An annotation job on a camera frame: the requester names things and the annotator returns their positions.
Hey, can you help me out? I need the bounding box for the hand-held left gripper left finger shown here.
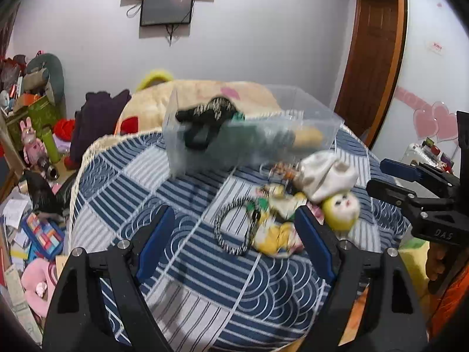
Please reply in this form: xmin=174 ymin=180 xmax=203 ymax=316
xmin=42 ymin=204 xmax=176 ymax=352

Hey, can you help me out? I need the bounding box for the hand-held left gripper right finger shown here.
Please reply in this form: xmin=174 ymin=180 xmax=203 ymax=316
xmin=294 ymin=204 xmax=430 ymax=352

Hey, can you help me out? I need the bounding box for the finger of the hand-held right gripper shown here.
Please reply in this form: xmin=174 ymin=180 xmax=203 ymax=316
xmin=380 ymin=158 xmax=457 ymax=191
xmin=366 ymin=178 xmax=426 ymax=216

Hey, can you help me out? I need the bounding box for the yellow plush doll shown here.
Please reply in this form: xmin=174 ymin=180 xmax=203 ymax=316
xmin=253 ymin=183 xmax=313 ymax=256

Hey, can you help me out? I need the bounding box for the yellow doll head toy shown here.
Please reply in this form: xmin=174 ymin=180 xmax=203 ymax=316
xmin=321 ymin=191 xmax=361 ymax=233

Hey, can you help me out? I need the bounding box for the black white braided cord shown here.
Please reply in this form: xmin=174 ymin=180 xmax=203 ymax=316
xmin=214 ymin=197 xmax=258 ymax=257

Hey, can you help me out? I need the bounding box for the white cloth toy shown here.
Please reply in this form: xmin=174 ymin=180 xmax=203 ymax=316
xmin=293 ymin=152 xmax=359 ymax=203

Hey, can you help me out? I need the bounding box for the tan soft toy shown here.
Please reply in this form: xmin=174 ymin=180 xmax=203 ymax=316
xmin=293 ymin=126 xmax=325 ymax=147

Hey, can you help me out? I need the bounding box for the dark green soft toy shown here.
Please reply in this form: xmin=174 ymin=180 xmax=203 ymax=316
xmin=209 ymin=116 xmax=298 ymax=163

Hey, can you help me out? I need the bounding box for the clear plastic storage box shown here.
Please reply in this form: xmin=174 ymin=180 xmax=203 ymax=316
xmin=163 ymin=84 xmax=345 ymax=177

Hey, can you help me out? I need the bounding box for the black patterned cloth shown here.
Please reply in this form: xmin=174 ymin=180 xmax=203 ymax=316
xmin=175 ymin=97 xmax=239 ymax=151

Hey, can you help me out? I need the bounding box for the person's right hand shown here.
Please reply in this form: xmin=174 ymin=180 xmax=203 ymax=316
xmin=425 ymin=243 xmax=446 ymax=284

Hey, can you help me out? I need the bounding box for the white case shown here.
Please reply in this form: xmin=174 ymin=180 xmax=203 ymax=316
xmin=402 ymin=137 xmax=456 ymax=174

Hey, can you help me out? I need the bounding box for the yellow cloth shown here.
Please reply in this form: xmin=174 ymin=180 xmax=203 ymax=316
xmin=399 ymin=238 xmax=434 ymax=303

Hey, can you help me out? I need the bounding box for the pink heart decoration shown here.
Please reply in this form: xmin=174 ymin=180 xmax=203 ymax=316
xmin=413 ymin=100 xmax=459 ymax=142

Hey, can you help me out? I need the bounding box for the blue white patterned blanket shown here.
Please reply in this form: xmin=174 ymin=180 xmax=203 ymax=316
xmin=67 ymin=125 xmax=412 ymax=351

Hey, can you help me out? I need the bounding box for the small colourful trinket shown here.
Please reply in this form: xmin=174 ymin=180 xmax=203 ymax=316
xmin=270 ymin=161 xmax=298 ymax=183

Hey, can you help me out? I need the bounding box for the brown wooden door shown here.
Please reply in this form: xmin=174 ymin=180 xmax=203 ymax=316
xmin=333 ymin=0 xmax=408 ymax=150

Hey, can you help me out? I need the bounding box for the colourful blue box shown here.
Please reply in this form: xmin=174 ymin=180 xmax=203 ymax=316
xmin=21 ymin=212 xmax=67 ymax=262

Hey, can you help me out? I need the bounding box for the black bag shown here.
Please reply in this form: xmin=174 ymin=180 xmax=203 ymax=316
xmin=23 ymin=170 xmax=67 ymax=221

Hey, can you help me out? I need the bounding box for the dark purple clothing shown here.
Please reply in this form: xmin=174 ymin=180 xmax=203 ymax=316
xmin=69 ymin=89 xmax=132 ymax=170

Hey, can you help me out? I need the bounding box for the pink plush toy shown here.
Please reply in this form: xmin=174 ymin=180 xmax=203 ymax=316
xmin=20 ymin=258 xmax=60 ymax=320

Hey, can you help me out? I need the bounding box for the large beige plush pillow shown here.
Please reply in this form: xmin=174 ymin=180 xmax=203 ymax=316
xmin=116 ymin=79 xmax=283 ymax=137

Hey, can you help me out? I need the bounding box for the green bottle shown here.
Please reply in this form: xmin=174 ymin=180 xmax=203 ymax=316
xmin=40 ymin=126 xmax=62 ymax=164

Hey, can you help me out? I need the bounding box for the red cloth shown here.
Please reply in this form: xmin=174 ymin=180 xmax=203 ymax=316
xmin=54 ymin=119 xmax=78 ymax=142

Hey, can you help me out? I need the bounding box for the pink bunny plush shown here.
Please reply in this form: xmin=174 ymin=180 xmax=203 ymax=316
xmin=20 ymin=117 xmax=45 ymax=164

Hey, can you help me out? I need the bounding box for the green cardboard box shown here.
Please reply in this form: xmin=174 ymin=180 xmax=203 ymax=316
xmin=5 ymin=94 xmax=61 ymax=152

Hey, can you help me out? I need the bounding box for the grey green plush toy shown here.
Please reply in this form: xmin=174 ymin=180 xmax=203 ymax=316
xmin=23 ymin=53 xmax=66 ymax=108

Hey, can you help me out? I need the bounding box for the yellow ring toy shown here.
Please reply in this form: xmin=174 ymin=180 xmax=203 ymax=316
xmin=136 ymin=68 xmax=174 ymax=92

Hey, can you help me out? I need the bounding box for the small wall monitor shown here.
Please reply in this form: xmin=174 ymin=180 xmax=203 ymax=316
xmin=140 ymin=0 xmax=195 ymax=27

